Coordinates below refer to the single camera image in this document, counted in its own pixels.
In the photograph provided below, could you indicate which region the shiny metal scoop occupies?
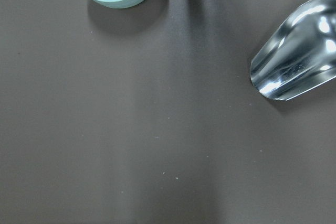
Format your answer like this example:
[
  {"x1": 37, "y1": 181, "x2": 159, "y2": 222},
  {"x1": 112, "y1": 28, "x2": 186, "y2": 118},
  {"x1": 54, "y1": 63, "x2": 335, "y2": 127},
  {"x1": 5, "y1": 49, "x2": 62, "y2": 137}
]
[{"x1": 250, "y1": 0, "x2": 335, "y2": 101}]

